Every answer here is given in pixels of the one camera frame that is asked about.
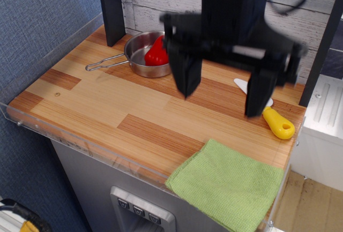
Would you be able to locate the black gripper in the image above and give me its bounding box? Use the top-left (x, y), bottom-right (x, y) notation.
top-left (160, 0), bottom-right (307, 117)

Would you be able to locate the red toy bell pepper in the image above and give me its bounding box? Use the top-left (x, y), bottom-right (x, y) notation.
top-left (144, 36), bottom-right (169, 66)

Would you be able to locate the yellow handled toy knife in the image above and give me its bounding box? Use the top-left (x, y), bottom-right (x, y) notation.
top-left (234, 78), bottom-right (295, 139)

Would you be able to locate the small steel pan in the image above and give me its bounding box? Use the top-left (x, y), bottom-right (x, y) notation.
top-left (85, 31), bottom-right (172, 78)

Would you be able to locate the green cloth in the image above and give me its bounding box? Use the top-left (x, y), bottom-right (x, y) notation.
top-left (165, 139), bottom-right (284, 231)

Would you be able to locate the white toy sink unit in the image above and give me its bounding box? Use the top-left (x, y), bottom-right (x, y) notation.
top-left (290, 75), bottom-right (342, 191)

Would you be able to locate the silver dispenser button panel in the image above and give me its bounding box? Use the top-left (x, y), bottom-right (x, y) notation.
top-left (110, 186), bottom-right (176, 231)

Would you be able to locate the grey toy fridge cabinet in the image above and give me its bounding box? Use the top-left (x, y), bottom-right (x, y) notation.
top-left (52, 141), bottom-right (225, 231)

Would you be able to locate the clear acrylic table guard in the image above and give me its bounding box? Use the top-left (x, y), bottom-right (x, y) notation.
top-left (1, 11), bottom-right (295, 231)

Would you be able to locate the right dark grey post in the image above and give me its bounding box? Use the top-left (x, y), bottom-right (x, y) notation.
top-left (299, 0), bottom-right (342, 107)

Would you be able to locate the dark grey post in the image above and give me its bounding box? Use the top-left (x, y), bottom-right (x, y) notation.
top-left (299, 0), bottom-right (342, 107)
top-left (100, 0), bottom-right (125, 47)

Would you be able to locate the left dark grey post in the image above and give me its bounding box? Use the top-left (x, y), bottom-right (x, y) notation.
top-left (100, 0), bottom-right (125, 47)

